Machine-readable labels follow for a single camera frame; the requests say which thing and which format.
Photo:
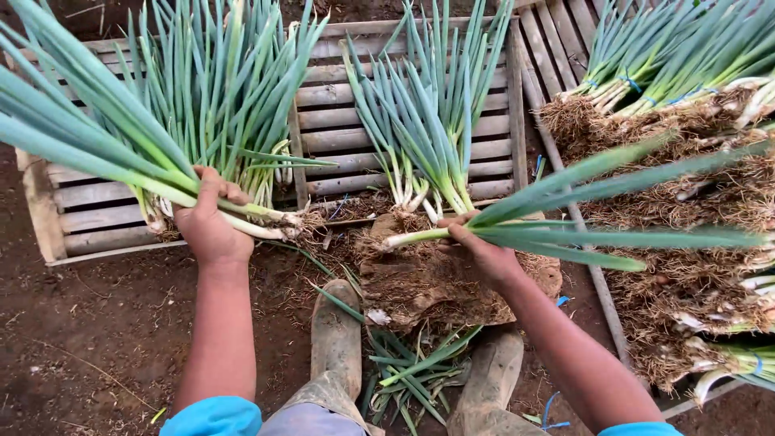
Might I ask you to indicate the bunch of green onions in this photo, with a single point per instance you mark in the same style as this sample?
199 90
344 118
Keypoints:
91 127

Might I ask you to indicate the muddy left rubber boot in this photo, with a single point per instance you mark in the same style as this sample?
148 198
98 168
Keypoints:
336 339

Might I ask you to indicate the blue left sleeve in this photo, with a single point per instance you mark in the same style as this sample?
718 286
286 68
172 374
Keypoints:
212 418

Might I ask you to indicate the single long green onion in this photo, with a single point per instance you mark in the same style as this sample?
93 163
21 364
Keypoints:
581 236

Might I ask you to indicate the pile of trimmed onion leaves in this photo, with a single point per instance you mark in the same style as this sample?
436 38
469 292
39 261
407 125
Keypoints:
405 375

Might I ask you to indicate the heap of tied onion bundles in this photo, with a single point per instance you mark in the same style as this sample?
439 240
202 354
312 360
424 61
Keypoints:
690 181

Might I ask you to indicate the wide green onion cluster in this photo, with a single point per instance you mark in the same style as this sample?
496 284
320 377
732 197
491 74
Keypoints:
230 91

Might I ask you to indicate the blue right sleeve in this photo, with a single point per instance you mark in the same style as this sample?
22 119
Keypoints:
639 430

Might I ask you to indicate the narrow green onion cluster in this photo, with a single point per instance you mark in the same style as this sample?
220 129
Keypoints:
427 121

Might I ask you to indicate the wooden slatted pallet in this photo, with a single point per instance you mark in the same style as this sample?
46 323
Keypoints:
554 45

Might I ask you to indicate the blue sleeve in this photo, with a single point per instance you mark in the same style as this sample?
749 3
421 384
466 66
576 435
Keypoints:
639 430
212 418

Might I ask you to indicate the muddy right rubber boot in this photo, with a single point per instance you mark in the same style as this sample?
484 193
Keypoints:
491 375

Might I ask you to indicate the person's left hand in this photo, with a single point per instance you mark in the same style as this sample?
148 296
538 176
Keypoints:
209 233

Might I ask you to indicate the person's right hand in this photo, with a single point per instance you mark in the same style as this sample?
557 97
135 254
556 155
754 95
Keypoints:
487 257

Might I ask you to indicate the muddy rubber boot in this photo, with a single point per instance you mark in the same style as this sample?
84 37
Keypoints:
491 375
336 339

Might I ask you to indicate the wooden slatted crate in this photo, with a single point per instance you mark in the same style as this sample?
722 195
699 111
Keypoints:
357 130

